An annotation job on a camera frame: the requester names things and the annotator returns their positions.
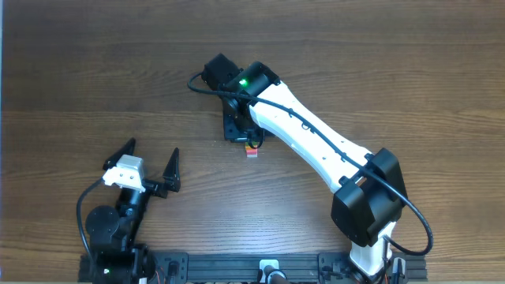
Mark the orange cube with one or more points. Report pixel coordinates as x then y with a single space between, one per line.
251 149

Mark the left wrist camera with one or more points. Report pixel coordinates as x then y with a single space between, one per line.
126 172

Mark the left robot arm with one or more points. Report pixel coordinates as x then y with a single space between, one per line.
104 226

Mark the white cube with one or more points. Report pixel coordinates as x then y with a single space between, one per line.
251 155

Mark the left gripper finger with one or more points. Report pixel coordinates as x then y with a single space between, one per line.
120 153
173 172

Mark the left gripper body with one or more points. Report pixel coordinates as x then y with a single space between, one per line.
157 188

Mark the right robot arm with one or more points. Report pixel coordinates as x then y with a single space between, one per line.
311 142

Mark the mounting rail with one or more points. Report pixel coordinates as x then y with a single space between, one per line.
229 268

